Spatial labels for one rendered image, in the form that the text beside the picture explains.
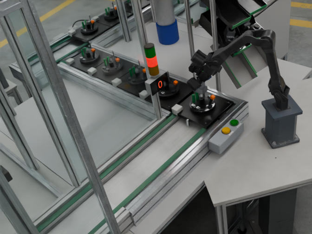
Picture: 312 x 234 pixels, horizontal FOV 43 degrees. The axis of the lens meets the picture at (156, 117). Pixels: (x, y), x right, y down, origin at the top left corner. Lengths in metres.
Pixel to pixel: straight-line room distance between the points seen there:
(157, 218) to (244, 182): 0.44
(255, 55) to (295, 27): 2.52
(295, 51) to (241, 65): 2.18
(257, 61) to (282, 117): 0.54
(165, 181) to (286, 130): 0.65
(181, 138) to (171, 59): 0.88
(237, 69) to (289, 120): 0.46
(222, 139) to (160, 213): 0.47
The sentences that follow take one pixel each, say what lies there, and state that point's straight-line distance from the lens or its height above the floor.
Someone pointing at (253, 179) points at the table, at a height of 0.86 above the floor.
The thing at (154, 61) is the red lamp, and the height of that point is 1.34.
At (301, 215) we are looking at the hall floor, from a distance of 2.86.
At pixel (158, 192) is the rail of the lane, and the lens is 1.80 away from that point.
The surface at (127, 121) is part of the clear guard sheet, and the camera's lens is 1.95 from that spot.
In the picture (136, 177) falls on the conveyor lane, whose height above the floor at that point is 0.92.
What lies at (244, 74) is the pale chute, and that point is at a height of 1.02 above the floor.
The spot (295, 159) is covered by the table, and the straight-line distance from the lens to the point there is 2.00.
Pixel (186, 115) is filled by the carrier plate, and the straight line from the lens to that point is 2.09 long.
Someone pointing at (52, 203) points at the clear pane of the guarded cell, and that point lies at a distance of 1.35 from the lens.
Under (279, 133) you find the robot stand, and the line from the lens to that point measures 1.99.
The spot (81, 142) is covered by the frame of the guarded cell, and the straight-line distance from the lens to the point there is 1.29.
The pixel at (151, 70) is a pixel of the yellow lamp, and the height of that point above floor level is 1.29.
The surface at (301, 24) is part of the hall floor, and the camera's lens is 4.92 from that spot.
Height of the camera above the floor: 2.31
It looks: 39 degrees down
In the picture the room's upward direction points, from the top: 12 degrees counter-clockwise
